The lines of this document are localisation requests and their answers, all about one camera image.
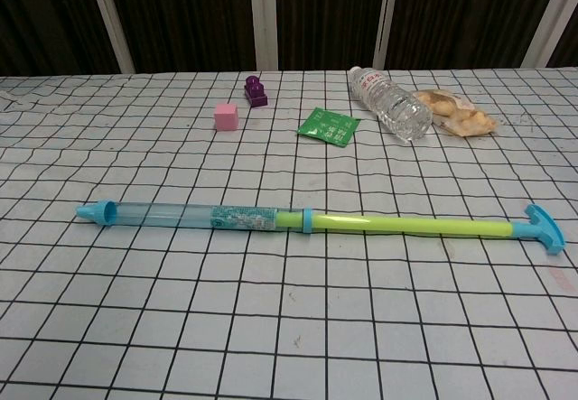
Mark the green blue toy syringe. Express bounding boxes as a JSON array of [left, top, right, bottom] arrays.
[[75, 199, 568, 256]]

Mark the white partition frame post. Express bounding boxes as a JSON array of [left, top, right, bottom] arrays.
[[522, 0, 578, 70], [380, 0, 408, 70], [84, 0, 136, 75], [249, 0, 279, 72]]

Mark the white black-checked tablecloth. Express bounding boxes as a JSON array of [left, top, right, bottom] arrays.
[[0, 70, 578, 400]]

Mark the clear plastic water bottle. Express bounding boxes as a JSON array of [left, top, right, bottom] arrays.
[[348, 65, 434, 142]]

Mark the green sachet packet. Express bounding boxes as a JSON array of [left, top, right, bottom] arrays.
[[296, 107, 361, 147]]

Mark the purple toy brick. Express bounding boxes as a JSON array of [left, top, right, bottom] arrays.
[[243, 73, 269, 108]]

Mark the pink cube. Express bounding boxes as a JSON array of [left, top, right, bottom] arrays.
[[213, 103, 239, 132]]

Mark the clear bag of snacks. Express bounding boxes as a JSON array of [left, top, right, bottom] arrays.
[[413, 87, 499, 138]]

